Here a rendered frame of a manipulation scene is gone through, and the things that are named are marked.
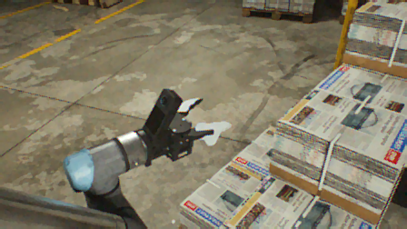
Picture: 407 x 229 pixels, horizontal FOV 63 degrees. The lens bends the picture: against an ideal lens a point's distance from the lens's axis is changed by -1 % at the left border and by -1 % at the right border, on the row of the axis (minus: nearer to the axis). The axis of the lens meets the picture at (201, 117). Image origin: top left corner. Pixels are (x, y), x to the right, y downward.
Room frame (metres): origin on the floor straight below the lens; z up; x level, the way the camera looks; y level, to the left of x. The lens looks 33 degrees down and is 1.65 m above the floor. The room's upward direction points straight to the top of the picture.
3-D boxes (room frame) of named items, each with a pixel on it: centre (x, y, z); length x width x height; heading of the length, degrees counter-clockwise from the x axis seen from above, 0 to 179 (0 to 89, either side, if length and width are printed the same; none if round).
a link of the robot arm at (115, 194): (0.49, 0.20, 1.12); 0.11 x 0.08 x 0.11; 37
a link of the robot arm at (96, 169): (0.50, 0.21, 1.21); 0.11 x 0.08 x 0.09; 127
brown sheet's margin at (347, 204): (0.89, -0.47, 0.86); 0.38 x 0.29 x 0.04; 51
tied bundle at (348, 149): (0.89, -0.47, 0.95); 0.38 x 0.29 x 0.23; 51
